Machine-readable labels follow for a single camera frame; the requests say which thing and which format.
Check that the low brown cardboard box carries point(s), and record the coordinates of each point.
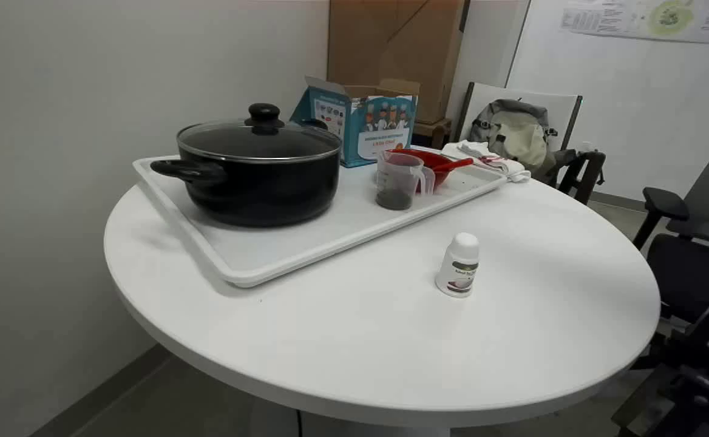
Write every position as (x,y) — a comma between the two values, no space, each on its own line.
(431,134)

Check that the black cooking pot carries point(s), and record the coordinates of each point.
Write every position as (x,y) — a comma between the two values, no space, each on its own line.
(266,191)

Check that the blue printed carton box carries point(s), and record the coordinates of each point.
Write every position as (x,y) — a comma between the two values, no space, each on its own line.
(379,123)

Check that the black office chair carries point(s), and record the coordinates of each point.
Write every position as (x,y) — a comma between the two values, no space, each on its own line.
(694,275)

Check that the white towel red stripes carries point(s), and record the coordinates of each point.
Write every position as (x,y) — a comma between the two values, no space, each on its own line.
(470,149)

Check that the grey bag with plastic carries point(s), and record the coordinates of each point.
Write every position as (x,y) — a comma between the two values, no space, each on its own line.
(516,134)

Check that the clear measuring jar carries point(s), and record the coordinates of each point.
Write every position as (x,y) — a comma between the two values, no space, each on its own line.
(393,191)

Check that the small white bottle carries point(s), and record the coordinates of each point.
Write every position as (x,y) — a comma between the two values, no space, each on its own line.
(458,268)

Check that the white chair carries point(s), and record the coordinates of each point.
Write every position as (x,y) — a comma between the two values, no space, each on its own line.
(563,111)

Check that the wall poster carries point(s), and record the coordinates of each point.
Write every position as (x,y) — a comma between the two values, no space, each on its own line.
(654,19)

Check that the glass pot lid black knob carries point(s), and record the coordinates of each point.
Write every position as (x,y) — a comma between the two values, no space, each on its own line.
(240,140)

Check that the large brown cardboard box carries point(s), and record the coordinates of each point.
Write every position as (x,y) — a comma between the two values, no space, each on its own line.
(393,44)

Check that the red bowl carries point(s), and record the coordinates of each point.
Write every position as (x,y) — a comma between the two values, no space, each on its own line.
(441,169)

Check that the white plastic tray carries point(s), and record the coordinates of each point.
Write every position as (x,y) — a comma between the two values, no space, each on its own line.
(330,235)

